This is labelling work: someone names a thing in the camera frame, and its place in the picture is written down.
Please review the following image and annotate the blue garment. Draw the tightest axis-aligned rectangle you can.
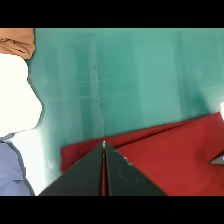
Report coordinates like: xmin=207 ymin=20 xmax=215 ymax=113
xmin=0 ymin=132 xmax=36 ymax=197

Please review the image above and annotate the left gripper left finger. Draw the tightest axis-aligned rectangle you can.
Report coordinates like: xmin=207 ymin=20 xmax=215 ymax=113
xmin=38 ymin=141 xmax=105 ymax=197

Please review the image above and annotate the white garment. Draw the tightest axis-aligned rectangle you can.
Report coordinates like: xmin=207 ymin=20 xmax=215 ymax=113
xmin=0 ymin=53 xmax=44 ymax=138

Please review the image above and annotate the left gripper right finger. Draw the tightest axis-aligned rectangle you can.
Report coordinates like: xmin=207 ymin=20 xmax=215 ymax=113
xmin=104 ymin=141 xmax=168 ymax=197

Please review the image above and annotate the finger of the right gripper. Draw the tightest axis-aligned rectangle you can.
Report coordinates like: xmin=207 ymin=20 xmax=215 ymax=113
xmin=209 ymin=152 xmax=224 ymax=167

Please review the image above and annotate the red garment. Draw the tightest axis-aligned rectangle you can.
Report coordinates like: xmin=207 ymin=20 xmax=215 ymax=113
xmin=60 ymin=111 xmax=224 ymax=197

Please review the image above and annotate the orange garment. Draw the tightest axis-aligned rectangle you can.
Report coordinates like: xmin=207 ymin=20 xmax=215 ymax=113
xmin=0 ymin=27 xmax=36 ymax=60

